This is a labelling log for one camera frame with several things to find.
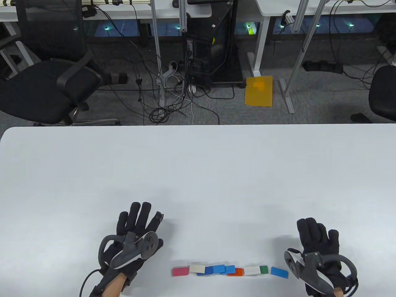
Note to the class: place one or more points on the person's left hand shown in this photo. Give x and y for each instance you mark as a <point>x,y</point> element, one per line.
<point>136,216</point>

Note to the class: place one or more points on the person's right hand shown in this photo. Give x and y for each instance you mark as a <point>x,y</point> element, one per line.
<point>314,238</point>

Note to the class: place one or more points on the light blue domino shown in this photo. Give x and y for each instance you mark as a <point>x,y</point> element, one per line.
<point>230,269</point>
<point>218,268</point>
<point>279,272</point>

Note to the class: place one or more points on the green domino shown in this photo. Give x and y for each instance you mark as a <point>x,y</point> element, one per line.
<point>263,269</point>

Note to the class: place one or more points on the white domino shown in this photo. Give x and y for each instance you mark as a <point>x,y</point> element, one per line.
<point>251,271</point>

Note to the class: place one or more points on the pink domino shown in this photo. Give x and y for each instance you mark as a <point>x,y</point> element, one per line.
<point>180,271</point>

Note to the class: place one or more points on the cream domino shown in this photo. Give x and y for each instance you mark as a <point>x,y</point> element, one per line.
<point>197,268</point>

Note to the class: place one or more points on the orange domino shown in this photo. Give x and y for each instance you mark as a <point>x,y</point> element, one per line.
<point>239,273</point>

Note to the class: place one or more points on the dark blue domino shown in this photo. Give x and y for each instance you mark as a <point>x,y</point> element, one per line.
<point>209,270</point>

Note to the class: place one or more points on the person's left forearm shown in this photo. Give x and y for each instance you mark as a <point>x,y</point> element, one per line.
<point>115,286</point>

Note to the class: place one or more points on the grey left hand controller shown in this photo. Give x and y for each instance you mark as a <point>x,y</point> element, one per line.
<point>133,250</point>

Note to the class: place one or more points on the grey hand controller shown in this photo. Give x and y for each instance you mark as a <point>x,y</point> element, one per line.
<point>315,275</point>
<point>133,250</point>

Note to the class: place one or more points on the grey right hand controller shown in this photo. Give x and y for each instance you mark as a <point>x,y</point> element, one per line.
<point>315,275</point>

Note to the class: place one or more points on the white power strip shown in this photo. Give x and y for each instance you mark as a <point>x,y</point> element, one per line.
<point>168,73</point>

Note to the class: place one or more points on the yellow plastic sheet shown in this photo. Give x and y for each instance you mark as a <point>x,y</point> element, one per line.
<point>258,92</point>

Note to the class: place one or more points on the black mesh office chair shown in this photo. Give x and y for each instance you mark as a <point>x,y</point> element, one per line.
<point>37,89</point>

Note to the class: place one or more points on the black power strip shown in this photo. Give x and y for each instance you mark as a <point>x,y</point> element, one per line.
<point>323,66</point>

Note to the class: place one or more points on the black computer tower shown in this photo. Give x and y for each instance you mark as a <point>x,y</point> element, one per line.
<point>204,55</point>

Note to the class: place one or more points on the white desk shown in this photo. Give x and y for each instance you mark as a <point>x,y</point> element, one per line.
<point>275,6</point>
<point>114,14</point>

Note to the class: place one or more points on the aluminium frame post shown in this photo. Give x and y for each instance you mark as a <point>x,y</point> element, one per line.
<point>300,62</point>
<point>299,17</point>
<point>157,46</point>
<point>183,15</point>

